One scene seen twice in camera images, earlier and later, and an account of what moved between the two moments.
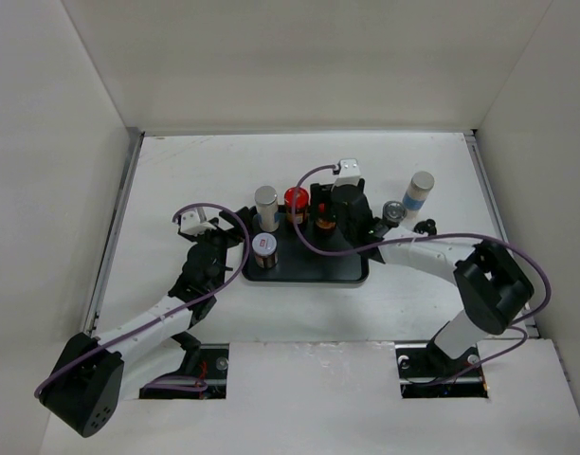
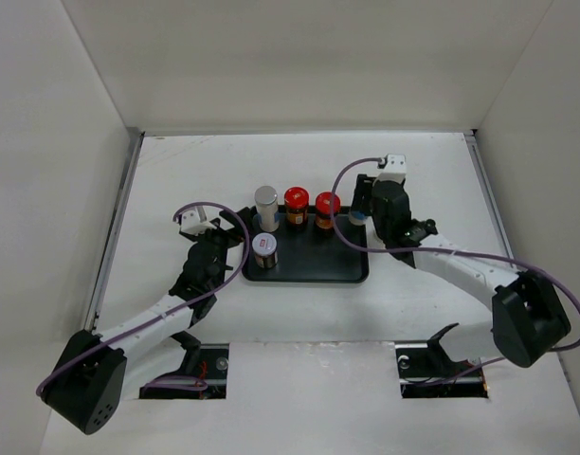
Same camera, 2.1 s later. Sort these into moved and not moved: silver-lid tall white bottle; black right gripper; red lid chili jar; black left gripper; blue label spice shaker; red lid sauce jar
Moved: black right gripper; blue label spice shaker
Not moved: red lid sauce jar; red lid chili jar; silver-lid tall white bottle; black left gripper
